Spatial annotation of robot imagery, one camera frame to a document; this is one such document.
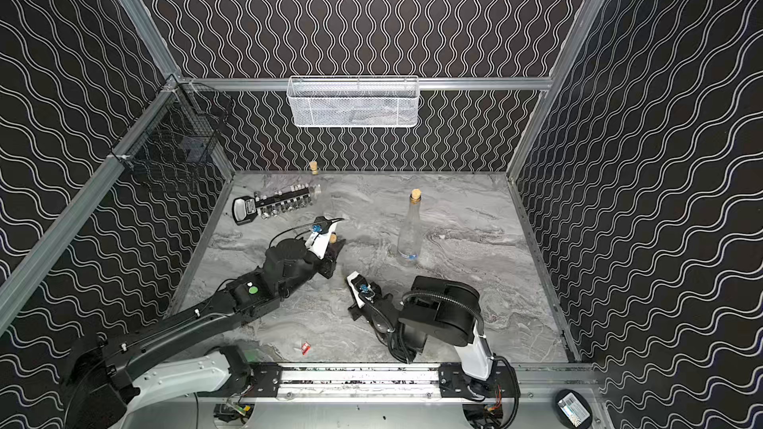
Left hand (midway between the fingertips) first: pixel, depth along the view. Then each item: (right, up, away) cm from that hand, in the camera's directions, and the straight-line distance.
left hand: (346, 241), depth 72 cm
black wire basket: (-58, +35, +25) cm, 72 cm away
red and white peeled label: (-12, -30, +7) cm, 33 cm away
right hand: (-1, -13, +12) cm, 18 cm away
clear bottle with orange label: (-2, -1, -5) cm, 5 cm away
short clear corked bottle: (-11, +19, +14) cm, 26 cm away
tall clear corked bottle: (+18, -3, +25) cm, 31 cm away
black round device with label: (+54, -39, -3) cm, 67 cm away
